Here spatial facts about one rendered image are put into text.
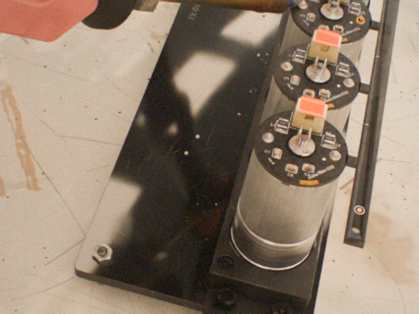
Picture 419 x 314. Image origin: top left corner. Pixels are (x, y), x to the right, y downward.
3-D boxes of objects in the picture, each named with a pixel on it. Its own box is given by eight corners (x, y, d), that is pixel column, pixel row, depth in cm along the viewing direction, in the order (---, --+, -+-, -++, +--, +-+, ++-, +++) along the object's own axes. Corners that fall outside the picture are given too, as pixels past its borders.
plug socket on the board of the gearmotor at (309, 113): (289, 133, 23) (294, 116, 22) (294, 110, 23) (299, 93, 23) (318, 141, 23) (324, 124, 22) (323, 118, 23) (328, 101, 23)
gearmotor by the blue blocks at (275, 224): (218, 272, 26) (247, 166, 22) (236, 209, 27) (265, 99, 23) (298, 294, 25) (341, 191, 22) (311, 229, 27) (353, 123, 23)
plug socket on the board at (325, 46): (306, 63, 24) (311, 46, 24) (310, 44, 25) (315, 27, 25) (332, 70, 24) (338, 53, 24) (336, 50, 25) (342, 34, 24)
